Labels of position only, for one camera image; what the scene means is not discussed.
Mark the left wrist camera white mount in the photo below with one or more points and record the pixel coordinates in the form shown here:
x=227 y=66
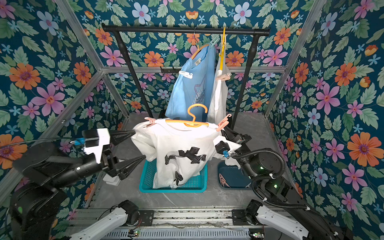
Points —
x=95 y=140

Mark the black wall hook rail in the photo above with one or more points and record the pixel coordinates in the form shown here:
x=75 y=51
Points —
x=169 y=70

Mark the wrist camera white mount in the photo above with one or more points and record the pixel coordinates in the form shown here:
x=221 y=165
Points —
x=95 y=140
x=224 y=149

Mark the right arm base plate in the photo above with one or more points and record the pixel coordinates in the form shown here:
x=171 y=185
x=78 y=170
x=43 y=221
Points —
x=243 y=218

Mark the mint green clothespin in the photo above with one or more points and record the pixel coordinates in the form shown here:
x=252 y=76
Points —
x=214 y=40

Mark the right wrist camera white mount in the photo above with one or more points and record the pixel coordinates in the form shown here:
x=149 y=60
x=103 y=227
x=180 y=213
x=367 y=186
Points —
x=224 y=149

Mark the yellow plastic hanger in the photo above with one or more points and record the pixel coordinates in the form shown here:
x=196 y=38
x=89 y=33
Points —
x=223 y=50

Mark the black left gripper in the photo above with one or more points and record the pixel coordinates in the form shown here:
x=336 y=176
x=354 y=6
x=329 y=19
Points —
x=109 y=164

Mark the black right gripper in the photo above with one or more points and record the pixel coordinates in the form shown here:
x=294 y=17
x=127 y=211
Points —
x=233 y=142

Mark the dark teal clothespin tray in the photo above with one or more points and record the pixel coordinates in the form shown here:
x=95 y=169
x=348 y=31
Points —
x=231 y=178

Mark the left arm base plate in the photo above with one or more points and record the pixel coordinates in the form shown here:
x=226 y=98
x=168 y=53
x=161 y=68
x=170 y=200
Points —
x=141 y=218

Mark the light blue garment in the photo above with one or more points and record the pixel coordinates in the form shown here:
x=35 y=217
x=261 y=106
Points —
x=198 y=90

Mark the tan orange plastic hanger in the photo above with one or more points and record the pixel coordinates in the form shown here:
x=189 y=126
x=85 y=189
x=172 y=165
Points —
x=198 y=50

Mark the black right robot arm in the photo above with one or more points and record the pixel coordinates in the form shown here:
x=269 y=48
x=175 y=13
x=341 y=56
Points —
x=278 y=204

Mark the white t-shirt black print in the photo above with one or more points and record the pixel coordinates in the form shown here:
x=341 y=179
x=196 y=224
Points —
x=217 y=109

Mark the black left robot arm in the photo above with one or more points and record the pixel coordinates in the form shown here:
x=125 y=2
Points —
x=34 y=207

